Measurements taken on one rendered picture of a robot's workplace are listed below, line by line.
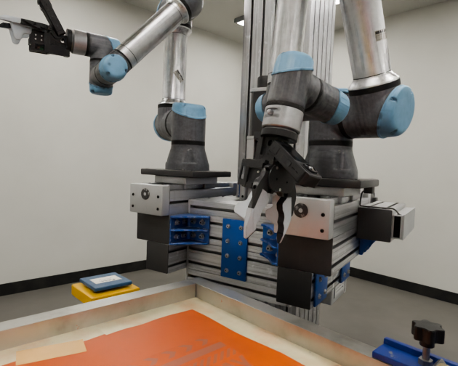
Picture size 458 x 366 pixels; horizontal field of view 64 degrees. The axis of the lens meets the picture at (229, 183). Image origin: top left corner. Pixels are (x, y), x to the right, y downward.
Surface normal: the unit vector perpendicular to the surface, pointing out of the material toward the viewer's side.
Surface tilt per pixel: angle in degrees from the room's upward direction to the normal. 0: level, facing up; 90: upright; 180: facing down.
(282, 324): 90
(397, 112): 96
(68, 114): 90
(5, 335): 90
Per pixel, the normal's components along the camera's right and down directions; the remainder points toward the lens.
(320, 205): -0.54, 0.02
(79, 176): 0.69, 0.07
